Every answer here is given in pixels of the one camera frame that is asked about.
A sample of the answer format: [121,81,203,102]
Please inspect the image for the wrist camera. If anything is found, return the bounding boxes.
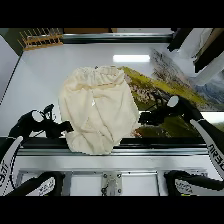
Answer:
[43,103,56,122]
[151,93,168,112]

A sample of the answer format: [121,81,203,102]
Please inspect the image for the black garment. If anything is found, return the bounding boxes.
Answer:
[166,28,194,53]

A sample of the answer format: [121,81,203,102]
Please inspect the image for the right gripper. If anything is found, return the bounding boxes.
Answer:
[137,109,170,127]

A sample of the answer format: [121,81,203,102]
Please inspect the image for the cream pants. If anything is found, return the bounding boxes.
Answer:
[58,65,141,156]

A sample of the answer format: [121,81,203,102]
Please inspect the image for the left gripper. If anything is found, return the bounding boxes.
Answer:
[44,120,75,140]

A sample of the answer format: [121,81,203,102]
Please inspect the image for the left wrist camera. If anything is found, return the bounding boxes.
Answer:
[43,103,56,122]

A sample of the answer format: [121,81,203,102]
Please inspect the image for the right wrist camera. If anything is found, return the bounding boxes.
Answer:
[151,93,168,112]

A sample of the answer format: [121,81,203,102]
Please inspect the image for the white garment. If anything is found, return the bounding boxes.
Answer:
[179,28,214,61]

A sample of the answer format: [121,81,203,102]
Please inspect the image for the dark brown garment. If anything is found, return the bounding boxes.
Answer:
[193,28,224,74]

